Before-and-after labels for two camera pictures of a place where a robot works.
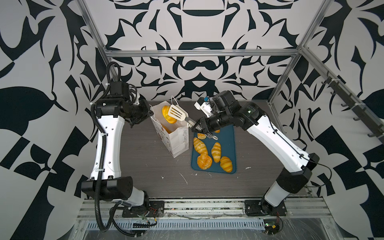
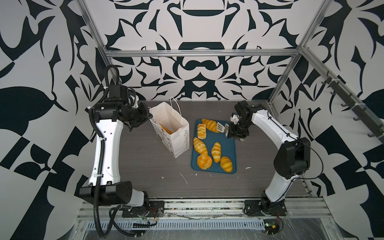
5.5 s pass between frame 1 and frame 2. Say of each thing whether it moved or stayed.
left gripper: stayed
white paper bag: stayed
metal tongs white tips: moved
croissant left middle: stayed
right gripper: moved
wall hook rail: stayed
